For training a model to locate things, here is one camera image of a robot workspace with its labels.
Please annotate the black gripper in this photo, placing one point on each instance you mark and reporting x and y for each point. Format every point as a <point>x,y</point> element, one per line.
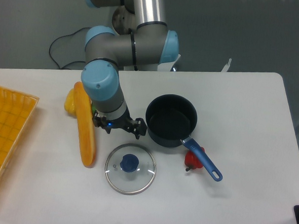
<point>137,127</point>

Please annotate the long orange bread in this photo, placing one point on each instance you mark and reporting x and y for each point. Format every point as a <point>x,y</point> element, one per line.
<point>86,130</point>

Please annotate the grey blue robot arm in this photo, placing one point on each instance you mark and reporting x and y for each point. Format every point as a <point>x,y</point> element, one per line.
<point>148,42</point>

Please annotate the green bell pepper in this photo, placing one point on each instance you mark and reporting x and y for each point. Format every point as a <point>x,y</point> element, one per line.
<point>93,108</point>

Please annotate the glass lid blue knob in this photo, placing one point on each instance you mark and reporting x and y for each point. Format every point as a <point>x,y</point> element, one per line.
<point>130,169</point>

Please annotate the yellow bell pepper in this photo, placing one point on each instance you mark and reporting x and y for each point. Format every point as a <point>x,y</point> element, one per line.
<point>69,105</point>

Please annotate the red bell pepper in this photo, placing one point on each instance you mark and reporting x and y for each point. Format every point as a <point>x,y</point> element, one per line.
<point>192,162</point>

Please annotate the yellow woven basket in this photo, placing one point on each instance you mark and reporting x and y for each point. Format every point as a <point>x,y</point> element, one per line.
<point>16,108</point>

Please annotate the dark pot blue handle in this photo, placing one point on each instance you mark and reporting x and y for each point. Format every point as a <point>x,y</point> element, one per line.
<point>171,119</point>

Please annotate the white bracket behind table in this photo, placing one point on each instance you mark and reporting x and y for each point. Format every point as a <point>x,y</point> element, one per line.
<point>227,66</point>

